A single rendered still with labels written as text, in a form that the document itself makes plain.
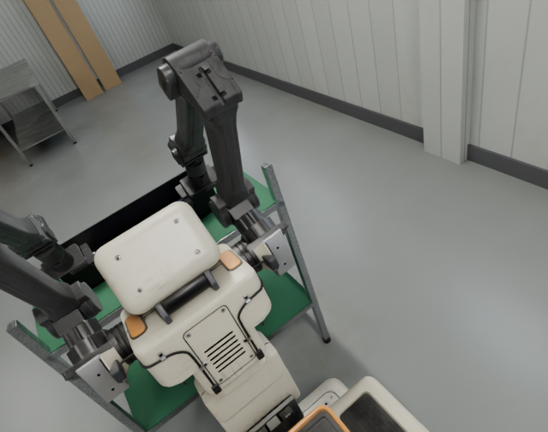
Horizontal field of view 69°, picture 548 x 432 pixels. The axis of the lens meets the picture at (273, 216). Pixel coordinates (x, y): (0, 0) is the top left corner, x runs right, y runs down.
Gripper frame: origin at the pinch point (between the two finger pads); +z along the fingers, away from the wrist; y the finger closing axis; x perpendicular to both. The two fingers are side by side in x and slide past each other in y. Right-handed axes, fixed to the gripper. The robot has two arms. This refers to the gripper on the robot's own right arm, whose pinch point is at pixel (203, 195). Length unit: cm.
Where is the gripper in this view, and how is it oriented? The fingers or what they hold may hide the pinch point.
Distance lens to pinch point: 128.9
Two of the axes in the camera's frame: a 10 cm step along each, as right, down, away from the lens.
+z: 0.0, 4.6, 8.9
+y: -8.0, 5.3, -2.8
